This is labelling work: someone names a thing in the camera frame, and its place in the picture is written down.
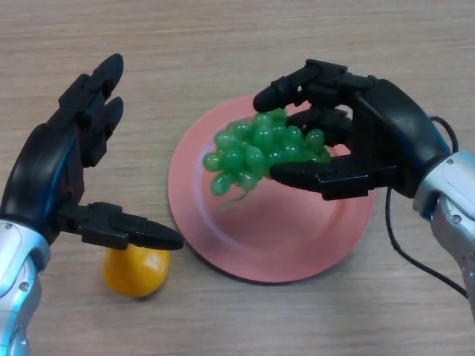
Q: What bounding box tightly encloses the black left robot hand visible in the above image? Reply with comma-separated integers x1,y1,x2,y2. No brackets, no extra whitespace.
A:
0,53,185,251

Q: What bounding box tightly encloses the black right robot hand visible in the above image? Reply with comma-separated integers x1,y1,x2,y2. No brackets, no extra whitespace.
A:
253,59,452,202

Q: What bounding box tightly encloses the green grapes bunch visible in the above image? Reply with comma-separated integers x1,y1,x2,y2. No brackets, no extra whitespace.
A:
203,108,333,212

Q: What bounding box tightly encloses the pink round plate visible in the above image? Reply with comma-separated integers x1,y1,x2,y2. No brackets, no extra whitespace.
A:
167,93,376,285

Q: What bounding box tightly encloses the yellow orange pear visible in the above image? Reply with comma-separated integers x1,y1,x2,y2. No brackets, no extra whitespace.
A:
102,246,171,298

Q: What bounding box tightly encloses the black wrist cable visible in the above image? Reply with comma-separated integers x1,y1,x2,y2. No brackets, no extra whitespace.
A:
384,116,469,300

